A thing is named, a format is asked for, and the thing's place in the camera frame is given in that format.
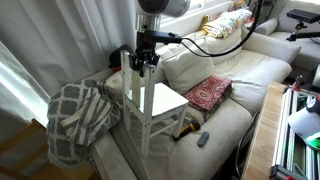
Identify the beige fabric sofa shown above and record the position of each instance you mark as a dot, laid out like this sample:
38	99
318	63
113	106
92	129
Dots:
260	61

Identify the light wooden table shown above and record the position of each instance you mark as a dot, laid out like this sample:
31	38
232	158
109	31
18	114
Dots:
260	154

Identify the colourful floral pillow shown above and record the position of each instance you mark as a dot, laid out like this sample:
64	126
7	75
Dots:
224	24

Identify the red patterned cushion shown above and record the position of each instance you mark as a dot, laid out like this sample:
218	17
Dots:
207	95

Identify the white grey curtain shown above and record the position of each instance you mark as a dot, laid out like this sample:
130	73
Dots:
46	44

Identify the small white wooden chair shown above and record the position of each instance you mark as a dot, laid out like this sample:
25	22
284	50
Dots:
156	106

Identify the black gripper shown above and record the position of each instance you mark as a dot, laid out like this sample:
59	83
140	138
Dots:
145	50

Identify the yellow black flashlight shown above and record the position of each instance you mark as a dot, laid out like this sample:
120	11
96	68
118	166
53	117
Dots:
192	126

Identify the black camera on stand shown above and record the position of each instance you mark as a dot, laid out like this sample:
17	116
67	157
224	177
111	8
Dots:
303	17

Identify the large beige back pillow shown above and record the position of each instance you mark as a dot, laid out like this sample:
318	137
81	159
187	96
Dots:
181	68

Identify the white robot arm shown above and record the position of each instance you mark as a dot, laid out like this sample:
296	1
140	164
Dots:
151	11

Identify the grey white patterned blanket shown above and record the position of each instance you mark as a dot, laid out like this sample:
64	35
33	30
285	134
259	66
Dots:
78	114

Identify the aluminium rail frame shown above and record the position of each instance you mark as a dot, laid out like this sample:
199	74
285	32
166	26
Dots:
296	155

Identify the black hat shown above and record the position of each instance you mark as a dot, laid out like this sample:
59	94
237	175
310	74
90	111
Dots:
115	56

